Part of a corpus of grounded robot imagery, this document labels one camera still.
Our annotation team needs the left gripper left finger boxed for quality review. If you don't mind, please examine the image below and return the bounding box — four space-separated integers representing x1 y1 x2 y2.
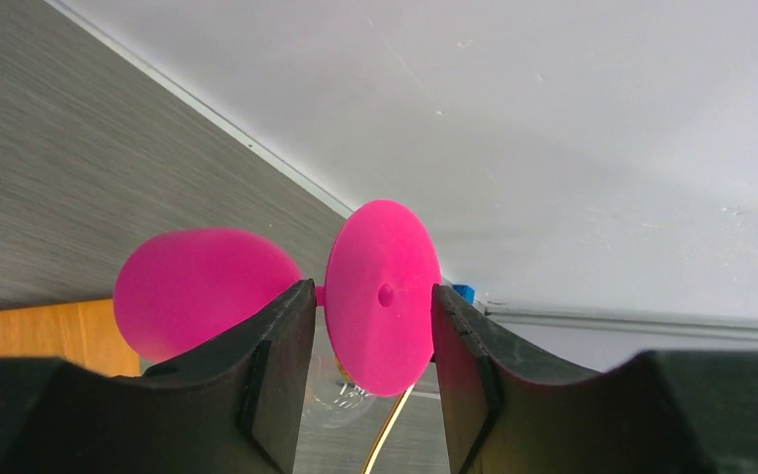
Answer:
0 279 316 473

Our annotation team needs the orange wooden rack base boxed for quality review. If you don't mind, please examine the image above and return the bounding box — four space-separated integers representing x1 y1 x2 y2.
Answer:
0 299 141 376

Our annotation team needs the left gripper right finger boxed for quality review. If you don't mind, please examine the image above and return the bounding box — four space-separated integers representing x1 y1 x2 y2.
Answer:
431 285 758 473

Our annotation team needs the small blue block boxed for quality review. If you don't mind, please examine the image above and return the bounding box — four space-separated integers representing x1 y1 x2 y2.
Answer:
452 284 476 304

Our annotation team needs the gold wire glass rack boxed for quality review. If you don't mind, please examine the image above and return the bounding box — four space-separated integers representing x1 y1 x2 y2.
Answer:
359 383 417 474

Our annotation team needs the pink wine glass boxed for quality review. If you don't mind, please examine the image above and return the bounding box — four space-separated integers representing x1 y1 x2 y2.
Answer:
112 200 442 396

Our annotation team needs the clear frosted wine glass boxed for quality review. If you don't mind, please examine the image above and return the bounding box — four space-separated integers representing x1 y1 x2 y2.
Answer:
301 327 377 429

